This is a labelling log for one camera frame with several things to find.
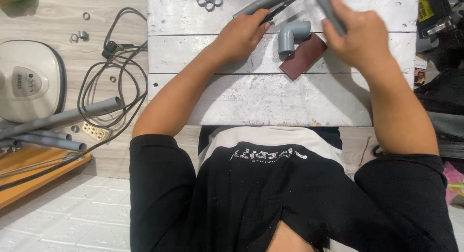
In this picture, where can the person's right hand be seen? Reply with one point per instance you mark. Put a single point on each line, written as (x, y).
(357, 38)

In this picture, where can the person's left hand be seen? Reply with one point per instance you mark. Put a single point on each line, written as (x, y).
(237, 38)

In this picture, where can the person's left fingers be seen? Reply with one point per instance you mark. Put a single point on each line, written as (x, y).
(261, 23)

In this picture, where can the short grey pipe piece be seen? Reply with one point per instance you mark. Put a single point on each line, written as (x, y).
(328, 9)

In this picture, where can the black pipe cutter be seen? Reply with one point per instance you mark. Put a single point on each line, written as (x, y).
(282, 7)

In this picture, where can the dark red sandpaper sheet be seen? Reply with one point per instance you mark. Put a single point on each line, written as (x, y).
(303, 57)

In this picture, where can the black and white t-shirt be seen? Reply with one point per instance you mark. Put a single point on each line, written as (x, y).
(275, 201)

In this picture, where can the heap of dark bags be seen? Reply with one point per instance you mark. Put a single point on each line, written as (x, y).
(440, 63)

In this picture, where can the white power strip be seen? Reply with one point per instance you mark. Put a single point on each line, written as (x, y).
(95, 131)

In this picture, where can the long grey plastic pipe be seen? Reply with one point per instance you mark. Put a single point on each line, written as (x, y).
(54, 143)
(54, 135)
(61, 118)

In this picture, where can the white electric fan base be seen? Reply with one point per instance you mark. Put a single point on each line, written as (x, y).
(29, 81)

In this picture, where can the pink plastic bag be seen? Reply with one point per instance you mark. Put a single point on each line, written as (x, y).
(455, 181)

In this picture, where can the metal rod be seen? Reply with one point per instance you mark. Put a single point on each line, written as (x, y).
(36, 165)

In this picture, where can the orange wooden board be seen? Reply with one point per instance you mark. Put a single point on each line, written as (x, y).
(32, 172)

